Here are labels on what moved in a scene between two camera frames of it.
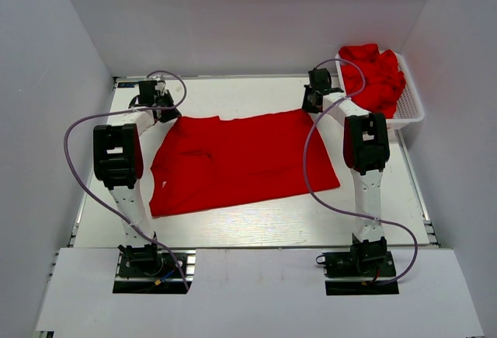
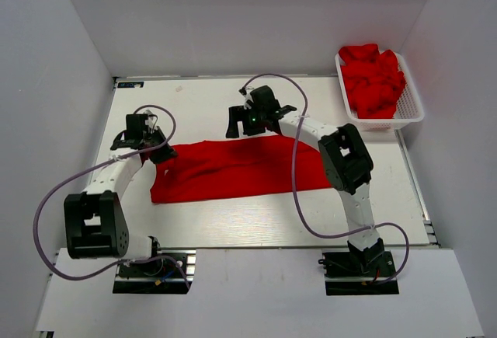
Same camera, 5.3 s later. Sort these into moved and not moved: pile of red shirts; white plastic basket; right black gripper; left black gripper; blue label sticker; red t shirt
Moved: left black gripper; red t shirt; right black gripper
Not moved: blue label sticker; white plastic basket; pile of red shirts
